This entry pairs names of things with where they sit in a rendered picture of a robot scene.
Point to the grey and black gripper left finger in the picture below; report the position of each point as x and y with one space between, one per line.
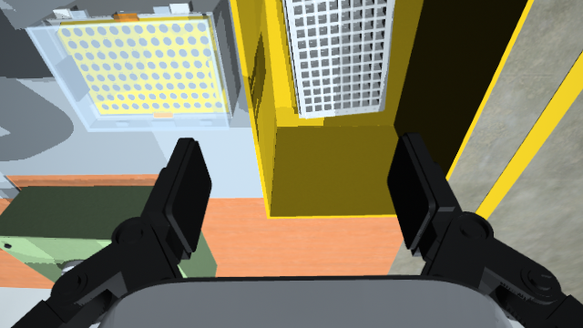
141 249

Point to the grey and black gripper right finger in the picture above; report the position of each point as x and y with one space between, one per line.
460 245

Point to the yellow open-top bin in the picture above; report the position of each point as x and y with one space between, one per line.
446 56

